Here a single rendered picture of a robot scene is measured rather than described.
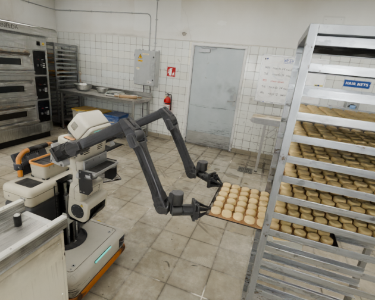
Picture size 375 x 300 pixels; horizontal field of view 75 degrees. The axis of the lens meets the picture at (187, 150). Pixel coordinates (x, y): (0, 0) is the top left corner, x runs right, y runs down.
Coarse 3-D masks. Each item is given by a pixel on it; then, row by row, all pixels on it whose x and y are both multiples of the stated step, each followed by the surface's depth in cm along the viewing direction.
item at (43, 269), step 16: (0, 224) 118; (16, 224) 117; (32, 224) 120; (0, 240) 108; (16, 240) 109; (48, 240) 111; (32, 256) 104; (48, 256) 112; (64, 256) 122; (16, 272) 98; (32, 272) 105; (48, 272) 114; (64, 272) 124; (0, 288) 93; (16, 288) 100; (32, 288) 107; (48, 288) 116; (64, 288) 127
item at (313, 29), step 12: (312, 24) 83; (312, 36) 84; (312, 48) 85; (300, 72) 88; (300, 84) 90; (300, 96) 91; (288, 120) 94; (288, 132) 95; (288, 144) 97; (276, 168) 101; (276, 180) 102; (276, 192) 104; (264, 228) 110; (264, 240) 112; (252, 276) 119; (252, 288) 121
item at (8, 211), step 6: (24, 198) 128; (12, 204) 124; (18, 204) 126; (0, 210) 118; (6, 210) 120; (12, 210) 124; (18, 210) 127; (0, 216) 118; (6, 216) 121; (0, 222) 119
